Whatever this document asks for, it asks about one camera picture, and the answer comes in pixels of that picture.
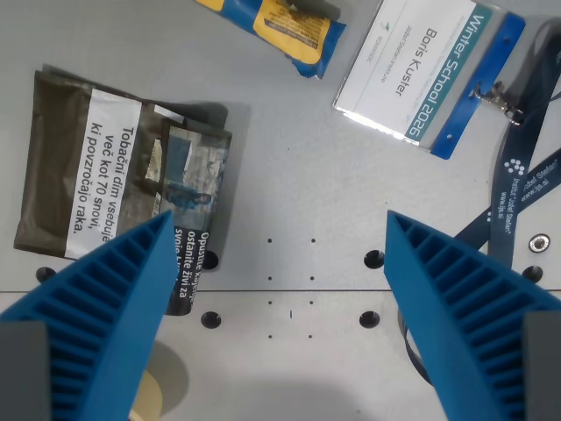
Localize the metal lanyard clip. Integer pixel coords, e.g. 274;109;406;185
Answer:
472;81;525;127

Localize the conference name badge holder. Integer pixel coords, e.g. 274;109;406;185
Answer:
330;0;527;161

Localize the blue and yellow snack bag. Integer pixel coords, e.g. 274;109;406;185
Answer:
195;0;348;81

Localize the olive tobacco pouch with warning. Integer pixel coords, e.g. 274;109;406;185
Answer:
12;65;233;317

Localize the beige tape roll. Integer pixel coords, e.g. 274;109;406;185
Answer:
127;367;167;421

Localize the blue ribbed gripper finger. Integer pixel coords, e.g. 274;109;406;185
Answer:
0;209;176;421
382;210;561;421

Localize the dark blue printed lanyard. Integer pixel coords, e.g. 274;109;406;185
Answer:
396;17;561;388

